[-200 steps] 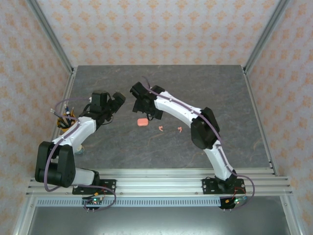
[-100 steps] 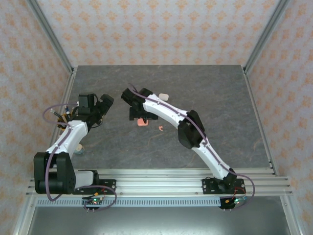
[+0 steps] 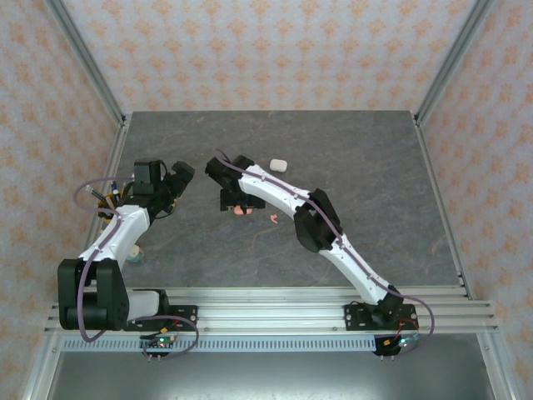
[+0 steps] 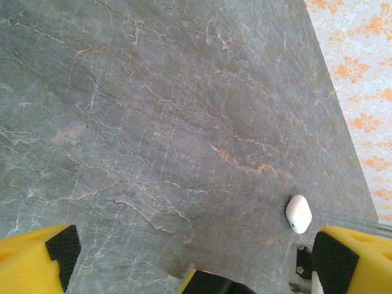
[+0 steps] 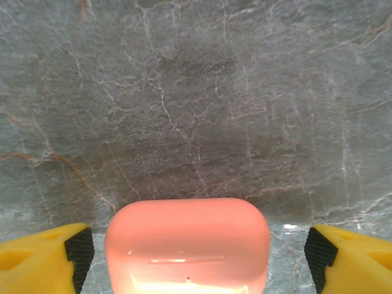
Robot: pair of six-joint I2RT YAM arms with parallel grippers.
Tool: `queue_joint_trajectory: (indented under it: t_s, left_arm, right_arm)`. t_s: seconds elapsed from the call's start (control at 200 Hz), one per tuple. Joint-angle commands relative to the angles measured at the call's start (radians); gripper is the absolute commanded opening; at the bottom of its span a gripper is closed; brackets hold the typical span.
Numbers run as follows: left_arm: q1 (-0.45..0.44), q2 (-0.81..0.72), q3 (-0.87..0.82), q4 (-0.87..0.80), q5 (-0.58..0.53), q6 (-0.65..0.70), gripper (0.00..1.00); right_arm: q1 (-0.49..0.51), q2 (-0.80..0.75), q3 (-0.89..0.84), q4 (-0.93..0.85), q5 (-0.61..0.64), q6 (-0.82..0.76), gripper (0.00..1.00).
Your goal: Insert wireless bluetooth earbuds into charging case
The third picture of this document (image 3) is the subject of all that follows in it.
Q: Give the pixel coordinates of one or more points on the pink earbud charging case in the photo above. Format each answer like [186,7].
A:
[242,211]

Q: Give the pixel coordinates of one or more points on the white earbud charging case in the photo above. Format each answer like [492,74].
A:
[278,165]

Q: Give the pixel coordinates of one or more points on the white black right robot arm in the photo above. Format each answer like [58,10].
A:
[270,189]

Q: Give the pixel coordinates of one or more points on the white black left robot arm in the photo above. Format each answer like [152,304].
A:
[121,233]

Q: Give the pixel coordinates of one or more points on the blue white pen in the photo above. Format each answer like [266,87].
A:
[114,188]

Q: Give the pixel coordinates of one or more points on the yellow pencil cup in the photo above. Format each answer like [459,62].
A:
[104,205]

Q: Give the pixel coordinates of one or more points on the teal and beige stapler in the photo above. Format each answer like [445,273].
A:
[135,254]

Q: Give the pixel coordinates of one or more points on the black pencil white tip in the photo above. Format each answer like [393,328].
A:
[95,193]

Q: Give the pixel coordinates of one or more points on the grey sheet metal panel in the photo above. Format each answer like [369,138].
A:
[266,375]

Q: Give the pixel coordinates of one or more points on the aluminium table side rail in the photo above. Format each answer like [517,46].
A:
[118,141]
[430,166]

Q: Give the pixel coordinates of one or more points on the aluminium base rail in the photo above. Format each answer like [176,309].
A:
[266,310]

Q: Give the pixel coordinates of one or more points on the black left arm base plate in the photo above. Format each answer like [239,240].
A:
[189,316]

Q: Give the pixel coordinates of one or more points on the aluminium corner post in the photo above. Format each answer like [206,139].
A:
[83,58]
[454,58]

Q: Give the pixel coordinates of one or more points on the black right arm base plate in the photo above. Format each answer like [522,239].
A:
[354,318]

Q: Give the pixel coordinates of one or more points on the aluminium frame leg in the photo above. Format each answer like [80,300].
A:
[41,371]
[495,371]

